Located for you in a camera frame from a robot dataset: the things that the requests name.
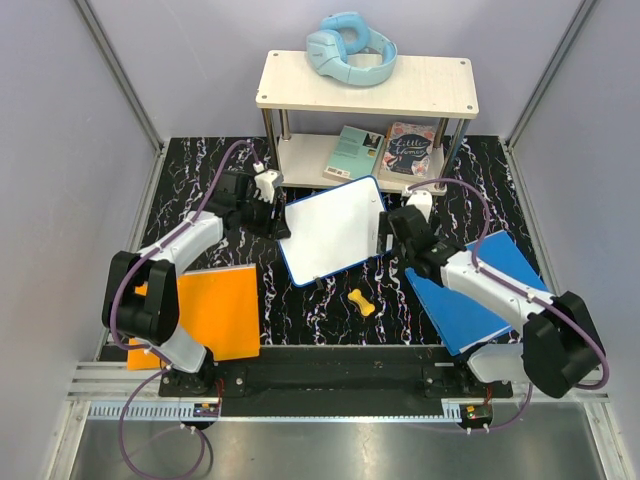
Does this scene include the white two-tier shelf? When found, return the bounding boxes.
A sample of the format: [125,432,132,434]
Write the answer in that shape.
[256,50,479,189]

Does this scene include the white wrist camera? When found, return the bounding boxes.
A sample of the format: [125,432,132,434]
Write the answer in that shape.
[402,186,433,221]
[253,162,284,203]

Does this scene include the blue-framed whiteboard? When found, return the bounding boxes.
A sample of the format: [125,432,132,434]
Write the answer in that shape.
[279,176,385,287]

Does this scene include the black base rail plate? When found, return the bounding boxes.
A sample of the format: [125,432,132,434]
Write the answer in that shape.
[159,345,513,399]

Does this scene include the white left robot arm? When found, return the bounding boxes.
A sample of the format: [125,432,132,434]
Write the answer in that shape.
[102,169,291,396]

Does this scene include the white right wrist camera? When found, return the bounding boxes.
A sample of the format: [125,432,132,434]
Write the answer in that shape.
[402,186,433,221]

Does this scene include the blue folder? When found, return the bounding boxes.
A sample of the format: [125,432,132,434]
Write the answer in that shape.
[405,230,546,355]

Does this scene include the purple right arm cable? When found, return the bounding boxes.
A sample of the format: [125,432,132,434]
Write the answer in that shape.
[402,177,610,435]

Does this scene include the light blue headphones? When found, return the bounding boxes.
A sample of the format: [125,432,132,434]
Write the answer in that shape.
[306,12,398,87]

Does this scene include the Little Women book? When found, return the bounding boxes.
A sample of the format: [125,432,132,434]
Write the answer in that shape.
[378,122,436,184]

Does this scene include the yellow whiteboard eraser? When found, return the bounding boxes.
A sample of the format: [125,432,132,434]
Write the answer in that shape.
[347,289,375,318]

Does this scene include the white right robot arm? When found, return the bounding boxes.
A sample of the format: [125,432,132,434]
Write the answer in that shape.
[378,205,611,399]

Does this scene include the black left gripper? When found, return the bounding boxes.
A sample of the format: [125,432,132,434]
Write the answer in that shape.
[236,190,289,241]

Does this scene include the teal paperback book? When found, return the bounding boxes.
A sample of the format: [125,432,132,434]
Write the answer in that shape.
[323,126,385,182]

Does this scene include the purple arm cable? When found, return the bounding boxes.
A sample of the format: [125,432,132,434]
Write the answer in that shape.
[402,177,610,435]
[110,139,264,477]

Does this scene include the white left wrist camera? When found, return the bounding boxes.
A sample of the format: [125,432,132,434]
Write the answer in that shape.
[253,162,284,203]

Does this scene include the orange folder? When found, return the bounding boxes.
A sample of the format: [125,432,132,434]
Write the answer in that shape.
[127,265,260,374]

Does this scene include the aluminium slotted rail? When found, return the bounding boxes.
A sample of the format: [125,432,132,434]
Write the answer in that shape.
[64,363,612,424]

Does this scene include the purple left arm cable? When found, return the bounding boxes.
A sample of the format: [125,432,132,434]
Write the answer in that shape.
[110,139,264,477]

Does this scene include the black marble-pattern mat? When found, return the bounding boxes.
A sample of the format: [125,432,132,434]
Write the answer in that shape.
[142,136,544,346]

